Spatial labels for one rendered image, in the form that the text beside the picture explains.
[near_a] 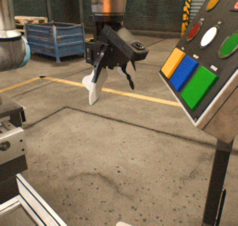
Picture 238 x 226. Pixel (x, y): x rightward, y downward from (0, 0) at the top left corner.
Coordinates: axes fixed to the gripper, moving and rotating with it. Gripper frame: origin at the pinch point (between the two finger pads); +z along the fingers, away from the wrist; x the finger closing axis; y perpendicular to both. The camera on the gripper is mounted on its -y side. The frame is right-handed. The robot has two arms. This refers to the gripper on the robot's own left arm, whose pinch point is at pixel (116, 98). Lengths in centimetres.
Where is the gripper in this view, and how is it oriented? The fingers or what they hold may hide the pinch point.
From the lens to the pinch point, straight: 60.0
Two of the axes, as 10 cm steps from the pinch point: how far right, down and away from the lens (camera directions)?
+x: -7.0, 2.9, -6.5
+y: -7.1, -2.8, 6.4
